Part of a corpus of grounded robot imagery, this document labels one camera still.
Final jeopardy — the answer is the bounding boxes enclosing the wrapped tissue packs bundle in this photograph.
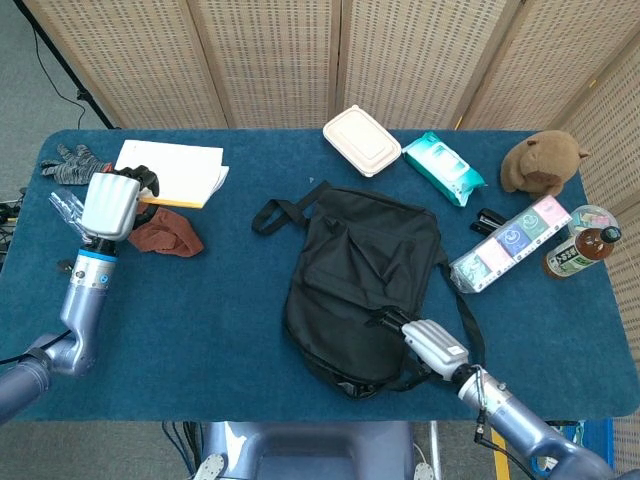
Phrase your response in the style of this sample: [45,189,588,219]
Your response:
[448,194,573,294]

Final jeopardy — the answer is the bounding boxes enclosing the yellow spine notebook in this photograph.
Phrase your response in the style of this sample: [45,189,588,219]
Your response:
[114,139,230,210]

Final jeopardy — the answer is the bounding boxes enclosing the blue table mat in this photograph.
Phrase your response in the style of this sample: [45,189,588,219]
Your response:
[0,128,640,424]

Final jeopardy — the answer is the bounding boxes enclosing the clear round plastic container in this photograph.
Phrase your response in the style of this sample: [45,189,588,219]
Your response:
[567,204,620,242]

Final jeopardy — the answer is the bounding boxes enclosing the grey knit work glove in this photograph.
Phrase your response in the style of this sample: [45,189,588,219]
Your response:
[39,143,114,186]

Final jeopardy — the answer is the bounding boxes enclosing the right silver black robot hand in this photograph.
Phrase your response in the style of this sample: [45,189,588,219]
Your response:
[367,307,474,385]

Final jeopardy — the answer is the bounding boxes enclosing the brown tea bottle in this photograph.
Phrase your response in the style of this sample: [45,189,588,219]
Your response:
[543,225,623,280]

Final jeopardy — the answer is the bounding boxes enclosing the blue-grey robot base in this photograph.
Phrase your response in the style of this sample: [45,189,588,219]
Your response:
[192,421,441,480]

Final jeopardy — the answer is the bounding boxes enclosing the beige lidded lunch box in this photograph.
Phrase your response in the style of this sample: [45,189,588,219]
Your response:
[322,104,403,179]

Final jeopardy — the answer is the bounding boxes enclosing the black cable bundle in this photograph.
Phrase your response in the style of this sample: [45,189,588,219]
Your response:
[0,187,27,266]

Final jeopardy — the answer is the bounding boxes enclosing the rust brown cloth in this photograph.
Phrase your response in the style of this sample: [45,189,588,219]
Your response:
[127,207,205,259]

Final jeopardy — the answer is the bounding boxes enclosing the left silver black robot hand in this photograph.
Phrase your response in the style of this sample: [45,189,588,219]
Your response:
[79,164,161,251]

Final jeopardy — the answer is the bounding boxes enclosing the brown capybara plush toy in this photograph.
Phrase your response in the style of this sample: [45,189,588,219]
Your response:
[500,130,591,199]

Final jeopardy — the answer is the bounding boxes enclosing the black stapler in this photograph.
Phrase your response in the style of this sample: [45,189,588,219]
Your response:
[469,207,509,236]

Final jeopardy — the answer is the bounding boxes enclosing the teal wet wipes pack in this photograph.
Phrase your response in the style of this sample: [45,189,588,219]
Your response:
[402,131,487,208]

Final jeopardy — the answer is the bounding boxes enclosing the black backpack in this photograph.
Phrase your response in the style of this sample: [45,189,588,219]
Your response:
[250,180,487,400]

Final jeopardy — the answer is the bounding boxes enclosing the clear plastic bag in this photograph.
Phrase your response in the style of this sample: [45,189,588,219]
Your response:
[48,188,89,239]

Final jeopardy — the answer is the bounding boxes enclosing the thin black cable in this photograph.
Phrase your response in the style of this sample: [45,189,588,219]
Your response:
[32,24,89,126]

